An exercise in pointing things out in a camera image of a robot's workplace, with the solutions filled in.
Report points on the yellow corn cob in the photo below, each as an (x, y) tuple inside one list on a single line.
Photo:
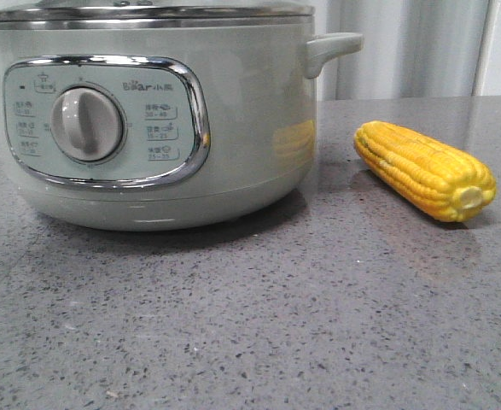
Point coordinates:
[(446, 183)]

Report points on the glass lid with steel rim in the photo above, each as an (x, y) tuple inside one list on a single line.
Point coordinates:
[(151, 10)]

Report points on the pale green electric cooking pot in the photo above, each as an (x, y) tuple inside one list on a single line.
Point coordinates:
[(144, 143)]

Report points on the white pleated curtain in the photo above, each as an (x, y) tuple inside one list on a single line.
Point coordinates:
[(357, 49)]

